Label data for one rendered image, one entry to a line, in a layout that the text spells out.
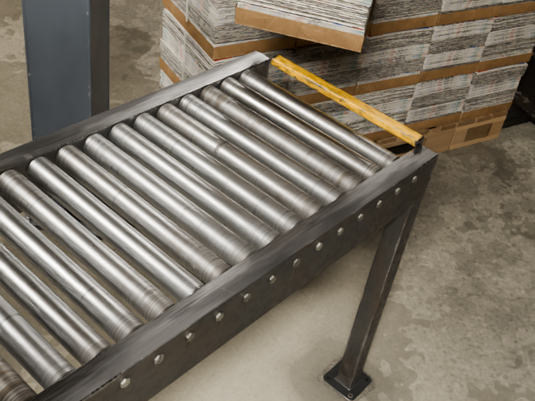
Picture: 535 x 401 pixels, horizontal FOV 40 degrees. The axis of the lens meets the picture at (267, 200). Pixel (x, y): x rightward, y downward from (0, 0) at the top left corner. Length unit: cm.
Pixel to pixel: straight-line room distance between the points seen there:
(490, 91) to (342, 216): 183
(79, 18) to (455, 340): 145
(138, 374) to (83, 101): 121
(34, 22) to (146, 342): 120
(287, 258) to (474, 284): 138
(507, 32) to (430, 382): 141
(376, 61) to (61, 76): 106
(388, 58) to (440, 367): 106
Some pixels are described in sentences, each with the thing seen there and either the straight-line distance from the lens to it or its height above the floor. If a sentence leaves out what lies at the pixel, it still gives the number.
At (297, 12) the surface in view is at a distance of 164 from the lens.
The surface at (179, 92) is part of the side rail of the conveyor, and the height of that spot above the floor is 80.
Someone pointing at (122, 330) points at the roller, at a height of 79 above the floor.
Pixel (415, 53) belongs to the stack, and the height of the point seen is 51.
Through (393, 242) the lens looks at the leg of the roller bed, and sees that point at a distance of 177.
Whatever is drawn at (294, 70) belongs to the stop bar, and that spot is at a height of 82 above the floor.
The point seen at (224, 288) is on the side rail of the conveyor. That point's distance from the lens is 124.
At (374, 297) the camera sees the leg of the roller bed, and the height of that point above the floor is 37.
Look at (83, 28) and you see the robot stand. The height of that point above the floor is 73.
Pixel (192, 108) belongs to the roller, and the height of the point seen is 79.
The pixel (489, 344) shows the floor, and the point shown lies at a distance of 244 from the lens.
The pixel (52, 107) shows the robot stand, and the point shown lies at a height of 45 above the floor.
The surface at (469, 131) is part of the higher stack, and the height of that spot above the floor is 8.
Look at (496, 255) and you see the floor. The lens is 275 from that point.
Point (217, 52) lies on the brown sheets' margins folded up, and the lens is 223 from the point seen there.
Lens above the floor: 169
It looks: 39 degrees down
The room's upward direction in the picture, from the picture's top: 10 degrees clockwise
